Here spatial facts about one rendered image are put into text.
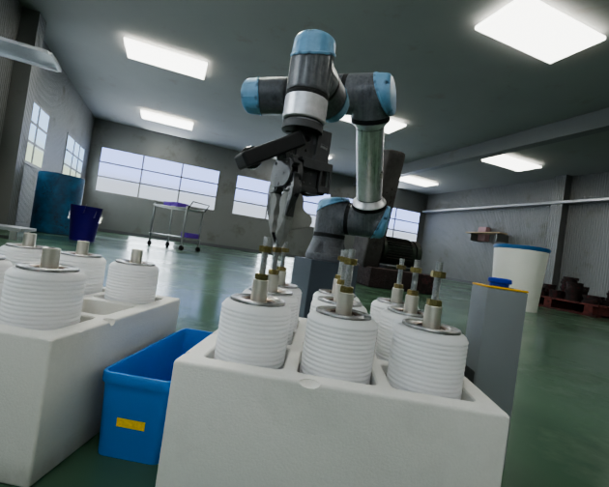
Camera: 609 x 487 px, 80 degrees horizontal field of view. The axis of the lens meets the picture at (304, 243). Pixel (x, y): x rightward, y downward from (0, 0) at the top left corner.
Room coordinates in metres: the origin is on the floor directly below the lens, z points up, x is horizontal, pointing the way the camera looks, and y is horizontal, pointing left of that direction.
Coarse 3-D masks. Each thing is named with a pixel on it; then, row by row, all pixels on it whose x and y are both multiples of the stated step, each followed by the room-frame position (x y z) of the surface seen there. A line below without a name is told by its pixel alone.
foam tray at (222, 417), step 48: (192, 384) 0.43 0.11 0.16; (240, 384) 0.43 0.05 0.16; (288, 384) 0.42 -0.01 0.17; (336, 384) 0.43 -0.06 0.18; (384, 384) 0.45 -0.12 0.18; (192, 432) 0.43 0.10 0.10; (240, 432) 0.42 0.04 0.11; (288, 432) 0.42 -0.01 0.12; (336, 432) 0.42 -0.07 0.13; (384, 432) 0.42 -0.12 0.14; (432, 432) 0.41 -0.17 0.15; (480, 432) 0.41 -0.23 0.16; (192, 480) 0.43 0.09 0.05; (240, 480) 0.42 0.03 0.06; (288, 480) 0.42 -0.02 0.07; (336, 480) 0.42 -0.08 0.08; (384, 480) 0.42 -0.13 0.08; (432, 480) 0.41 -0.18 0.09; (480, 480) 0.41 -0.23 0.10
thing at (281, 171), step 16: (288, 128) 0.62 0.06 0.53; (304, 128) 0.60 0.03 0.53; (320, 128) 0.61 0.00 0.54; (320, 144) 0.63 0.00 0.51; (288, 160) 0.59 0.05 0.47; (304, 160) 0.60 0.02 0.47; (320, 160) 0.63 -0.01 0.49; (272, 176) 0.64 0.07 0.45; (288, 176) 0.58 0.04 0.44; (304, 176) 0.61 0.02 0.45; (320, 176) 0.61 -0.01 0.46; (304, 192) 0.62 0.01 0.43; (320, 192) 0.62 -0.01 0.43
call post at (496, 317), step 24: (480, 288) 0.67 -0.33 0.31; (480, 312) 0.65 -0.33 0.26; (504, 312) 0.64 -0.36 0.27; (480, 336) 0.64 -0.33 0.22; (504, 336) 0.64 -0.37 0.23; (480, 360) 0.64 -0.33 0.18; (504, 360) 0.64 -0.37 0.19; (480, 384) 0.64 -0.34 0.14; (504, 384) 0.64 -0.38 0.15; (504, 408) 0.64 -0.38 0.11
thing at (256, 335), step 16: (224, 304) 0.48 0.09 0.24; (240, 304) 0.46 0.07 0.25; (224, 320) 0.47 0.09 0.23; (240, 320) 0.46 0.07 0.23; (256, 320) 0.46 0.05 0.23; (272, 320) 0.46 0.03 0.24; (288, 320) 0.49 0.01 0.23; (224, 336) 0.47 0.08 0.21; (240, 336) 0.46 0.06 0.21; (256, 336) 0.46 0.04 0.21; (272, 336) 0.46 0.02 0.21; (224, 352) 0.47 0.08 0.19; (240, 352) 0.46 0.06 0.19; (256, 352) 0.46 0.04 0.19; (272, 352) 0.47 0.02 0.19; (272, 368) 0.47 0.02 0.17
